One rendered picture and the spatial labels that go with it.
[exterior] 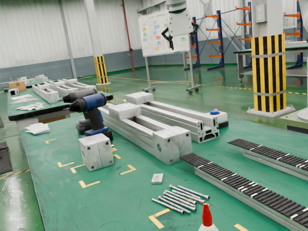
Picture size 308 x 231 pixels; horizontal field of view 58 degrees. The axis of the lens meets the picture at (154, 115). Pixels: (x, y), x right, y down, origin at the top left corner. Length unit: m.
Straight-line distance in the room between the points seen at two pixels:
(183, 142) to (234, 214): 0.35
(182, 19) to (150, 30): 5.94
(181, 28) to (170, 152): 0.58
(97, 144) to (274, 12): 3.57
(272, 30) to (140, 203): 3.66
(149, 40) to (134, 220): 6.68
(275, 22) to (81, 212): 3.81
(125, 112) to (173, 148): 0.42
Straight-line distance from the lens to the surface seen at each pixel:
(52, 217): 0.79
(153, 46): 7.14
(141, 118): 1.23
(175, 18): 1.24
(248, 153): 0.95
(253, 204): 0.69
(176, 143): 0.92
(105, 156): 0.99
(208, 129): 1.10
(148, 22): 7.22
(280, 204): 0.65
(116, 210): 0.74
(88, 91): 1.45
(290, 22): 10.04
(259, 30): 4.39
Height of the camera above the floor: 1.16
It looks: 14 degrees down
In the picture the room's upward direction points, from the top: 8 degrees counter-clockwise
